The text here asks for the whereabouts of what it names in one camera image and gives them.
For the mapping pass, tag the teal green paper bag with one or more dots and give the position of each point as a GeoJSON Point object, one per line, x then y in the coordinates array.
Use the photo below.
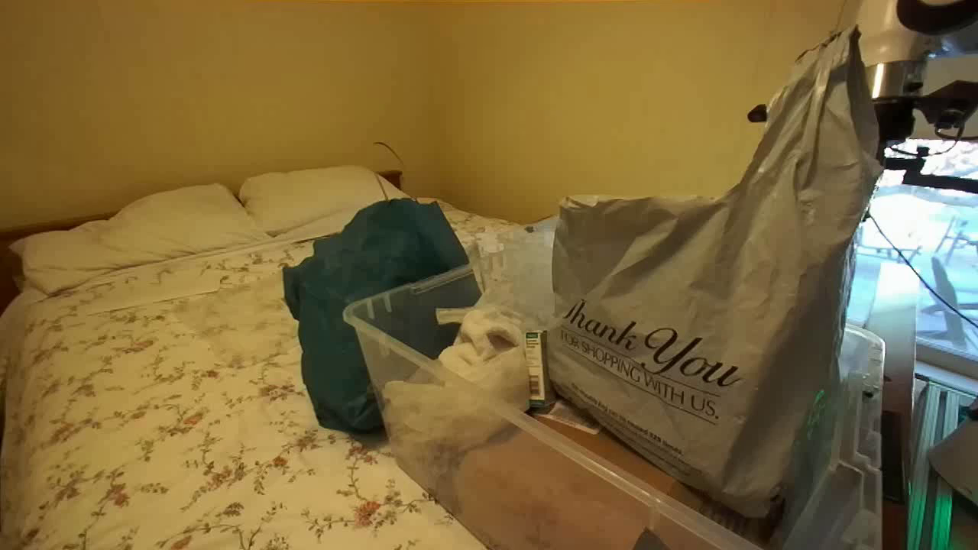
{"type": "Point", "coordinates": [383, 246]}

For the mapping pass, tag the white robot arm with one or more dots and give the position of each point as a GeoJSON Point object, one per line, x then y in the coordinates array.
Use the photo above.
{"type": "Point", "coordinates": [897, 42]}

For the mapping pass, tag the grey thank you plastic bag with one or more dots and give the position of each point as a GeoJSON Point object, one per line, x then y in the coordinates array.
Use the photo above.
{"type": "Point", "coordinates": [696, 331]}

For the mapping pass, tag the clear plastic storage bin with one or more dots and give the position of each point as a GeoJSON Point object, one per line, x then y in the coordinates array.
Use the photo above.
{"type": "Point", "coordinates": [538, 484]}

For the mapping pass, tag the white pillow outer side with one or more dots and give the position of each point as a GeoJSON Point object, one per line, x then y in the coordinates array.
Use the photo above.
{"type": "Point", "coordinates": [148, 232]}

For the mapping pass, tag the floral bed duvet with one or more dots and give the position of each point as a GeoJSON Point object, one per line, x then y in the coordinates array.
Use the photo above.
{"type": "Point", "coordinates": [161, 405]}

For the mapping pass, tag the white pillow near wall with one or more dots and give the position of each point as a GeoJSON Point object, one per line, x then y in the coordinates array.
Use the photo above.
{"type": "Point", "coordinates": [288, 200]}

